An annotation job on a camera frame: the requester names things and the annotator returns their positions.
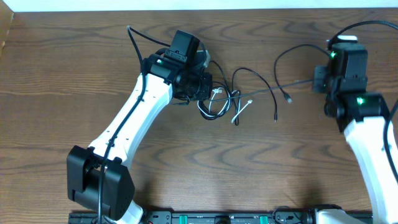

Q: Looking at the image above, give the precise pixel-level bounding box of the white USB cable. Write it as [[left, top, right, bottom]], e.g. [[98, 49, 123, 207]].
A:
[[198, 87, 253, 124]]

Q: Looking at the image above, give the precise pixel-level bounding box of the black USB cable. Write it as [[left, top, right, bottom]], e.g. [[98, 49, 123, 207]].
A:
[[170, 60, 315, 127]]

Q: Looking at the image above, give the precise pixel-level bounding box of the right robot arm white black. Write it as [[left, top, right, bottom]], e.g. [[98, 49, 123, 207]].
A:
[[313, 42, 397, 223]]

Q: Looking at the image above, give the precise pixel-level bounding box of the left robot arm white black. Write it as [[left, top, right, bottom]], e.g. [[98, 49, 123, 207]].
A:
[[67, 30, 213, 223]]

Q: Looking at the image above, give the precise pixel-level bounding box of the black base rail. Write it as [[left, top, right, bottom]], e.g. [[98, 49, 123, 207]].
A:
[[68, 203, 374, 224]]

